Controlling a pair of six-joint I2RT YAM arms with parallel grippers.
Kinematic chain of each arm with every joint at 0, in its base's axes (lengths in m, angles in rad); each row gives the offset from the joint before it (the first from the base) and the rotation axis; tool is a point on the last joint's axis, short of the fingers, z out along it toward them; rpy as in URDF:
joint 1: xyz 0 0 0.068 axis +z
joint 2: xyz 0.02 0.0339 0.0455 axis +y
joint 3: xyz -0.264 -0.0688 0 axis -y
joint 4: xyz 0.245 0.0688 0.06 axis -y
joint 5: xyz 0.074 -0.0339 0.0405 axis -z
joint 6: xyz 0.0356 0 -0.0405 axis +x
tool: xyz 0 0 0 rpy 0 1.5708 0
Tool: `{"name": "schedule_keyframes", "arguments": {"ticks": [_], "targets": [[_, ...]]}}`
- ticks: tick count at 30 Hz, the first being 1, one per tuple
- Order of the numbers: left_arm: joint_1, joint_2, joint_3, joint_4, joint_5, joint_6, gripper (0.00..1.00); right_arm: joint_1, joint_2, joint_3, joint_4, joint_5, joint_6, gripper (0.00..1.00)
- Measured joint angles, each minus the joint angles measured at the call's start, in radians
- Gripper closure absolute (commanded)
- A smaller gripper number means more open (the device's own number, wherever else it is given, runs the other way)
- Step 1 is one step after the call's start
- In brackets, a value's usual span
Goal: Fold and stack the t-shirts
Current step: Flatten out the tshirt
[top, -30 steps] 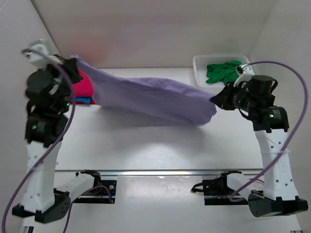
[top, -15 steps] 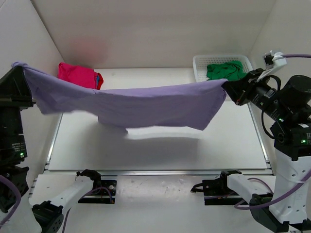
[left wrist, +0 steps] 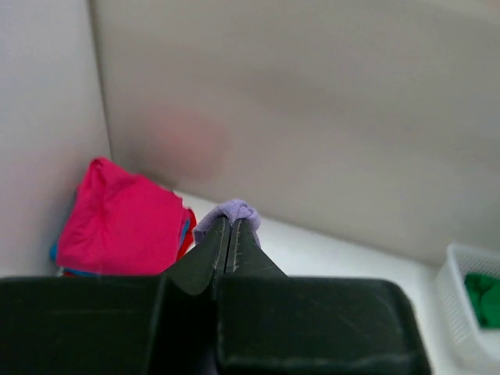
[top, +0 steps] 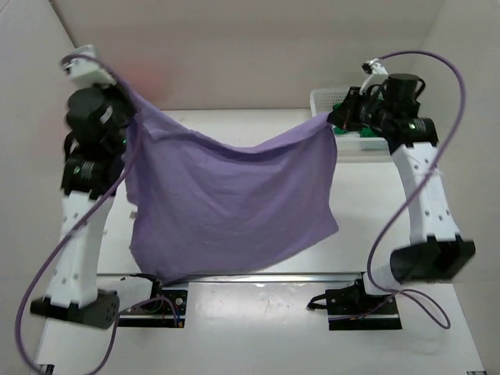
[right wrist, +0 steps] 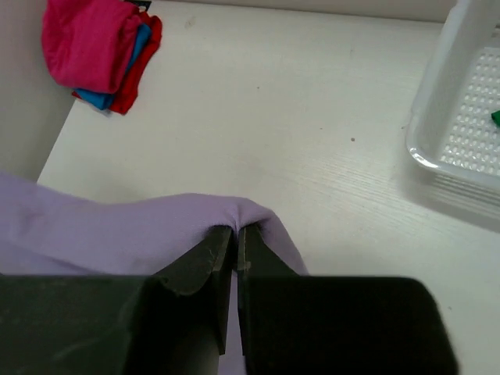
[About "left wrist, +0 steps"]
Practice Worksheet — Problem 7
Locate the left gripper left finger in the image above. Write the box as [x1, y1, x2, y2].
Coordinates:
[162, 216, 230, 300]

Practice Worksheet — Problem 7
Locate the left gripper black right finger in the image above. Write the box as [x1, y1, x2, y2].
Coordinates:
[224, 219, 287, 278]

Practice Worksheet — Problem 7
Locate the purple t shirt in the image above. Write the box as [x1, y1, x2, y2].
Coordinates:
[193, 199, 261, 247]

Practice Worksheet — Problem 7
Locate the folded red t shirt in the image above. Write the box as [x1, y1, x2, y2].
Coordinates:
[57, 208, 197, 277]

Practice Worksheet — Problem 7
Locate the folded pink t shirt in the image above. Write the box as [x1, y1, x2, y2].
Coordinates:
[55, 158, 188, 275]

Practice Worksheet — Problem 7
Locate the folded blue t shirt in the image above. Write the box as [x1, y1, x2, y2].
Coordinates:
[49, 219, 194, 277]

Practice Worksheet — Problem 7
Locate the white plastic basket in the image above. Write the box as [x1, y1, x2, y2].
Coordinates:
[434, 243, 499, 374]

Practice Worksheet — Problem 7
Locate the green t shirt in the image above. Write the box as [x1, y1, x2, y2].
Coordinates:
[464, 273, 499, 330]

